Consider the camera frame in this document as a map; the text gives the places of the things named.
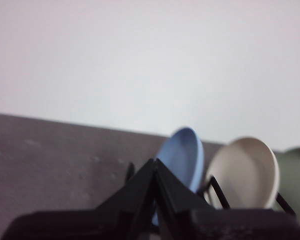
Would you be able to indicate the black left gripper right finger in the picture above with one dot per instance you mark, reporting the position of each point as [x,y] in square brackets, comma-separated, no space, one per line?
[215,225]

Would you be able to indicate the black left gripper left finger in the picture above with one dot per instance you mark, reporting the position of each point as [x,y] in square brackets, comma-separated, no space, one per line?
[90,225]

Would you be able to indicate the blue plate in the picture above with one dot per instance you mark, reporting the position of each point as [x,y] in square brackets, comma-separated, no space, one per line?
[182,155]

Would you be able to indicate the black plate rack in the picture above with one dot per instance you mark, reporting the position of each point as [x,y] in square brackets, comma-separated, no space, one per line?
[219,191]

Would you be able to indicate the white plate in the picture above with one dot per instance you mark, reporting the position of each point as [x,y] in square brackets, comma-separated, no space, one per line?
[245,170]

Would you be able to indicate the pale green plate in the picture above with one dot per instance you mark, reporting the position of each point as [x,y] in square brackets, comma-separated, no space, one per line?
[295,175]

